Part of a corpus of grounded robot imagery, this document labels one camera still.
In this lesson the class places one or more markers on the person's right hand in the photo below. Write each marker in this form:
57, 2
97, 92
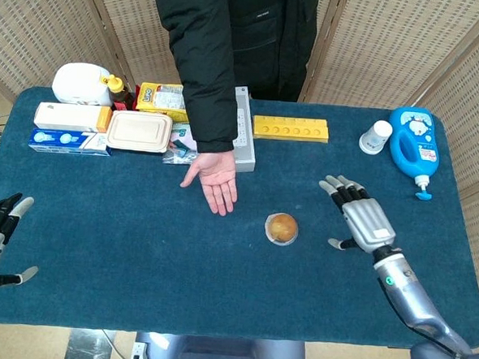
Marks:
219, 178

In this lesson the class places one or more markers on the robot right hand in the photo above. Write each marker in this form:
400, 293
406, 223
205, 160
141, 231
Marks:
365, 219

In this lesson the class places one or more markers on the bun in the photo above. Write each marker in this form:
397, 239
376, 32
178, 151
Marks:
282, 229

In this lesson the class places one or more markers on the person's right forearm black sleeve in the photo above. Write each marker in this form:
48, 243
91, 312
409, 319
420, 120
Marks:
207, 72

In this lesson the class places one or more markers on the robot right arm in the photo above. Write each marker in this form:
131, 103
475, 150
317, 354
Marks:
415, 296

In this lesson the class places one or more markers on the person's black jacket torso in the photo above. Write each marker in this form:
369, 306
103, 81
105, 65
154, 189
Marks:
268, 39

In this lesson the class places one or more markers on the teal and white pouch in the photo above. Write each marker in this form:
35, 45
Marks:
180, 147

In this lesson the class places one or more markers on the grey power strip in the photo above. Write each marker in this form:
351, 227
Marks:
245, 135

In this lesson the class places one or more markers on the white paper cup stack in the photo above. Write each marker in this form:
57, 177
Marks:
374, 137

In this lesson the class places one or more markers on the yellow block with holes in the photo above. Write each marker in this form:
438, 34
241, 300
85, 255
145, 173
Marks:
291, 130

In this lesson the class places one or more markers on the beige lidded lunch box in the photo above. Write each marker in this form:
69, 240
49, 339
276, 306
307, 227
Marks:
139, 131

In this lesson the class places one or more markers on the blue detergent pump bottle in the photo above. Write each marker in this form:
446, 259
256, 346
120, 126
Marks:
414, 141

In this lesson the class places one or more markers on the yellow snack package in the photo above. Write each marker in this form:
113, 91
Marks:
163, 99

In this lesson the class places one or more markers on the blue table cloth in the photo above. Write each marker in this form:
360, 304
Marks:
138, 242

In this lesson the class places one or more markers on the small red box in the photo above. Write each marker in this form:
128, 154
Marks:
121, 106

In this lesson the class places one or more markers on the blue and white box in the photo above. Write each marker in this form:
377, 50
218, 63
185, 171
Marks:
67, 141

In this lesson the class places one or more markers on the honey bottle yellow cap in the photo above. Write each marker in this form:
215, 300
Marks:
119, 91

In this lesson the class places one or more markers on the white and orange carton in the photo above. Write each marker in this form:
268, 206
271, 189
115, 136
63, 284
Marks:
68, 117

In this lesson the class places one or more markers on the white wet wipes tub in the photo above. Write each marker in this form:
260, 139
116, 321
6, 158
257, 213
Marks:
80, 84

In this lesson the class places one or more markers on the grey-blue robot torso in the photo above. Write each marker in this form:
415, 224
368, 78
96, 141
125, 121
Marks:
220, 355

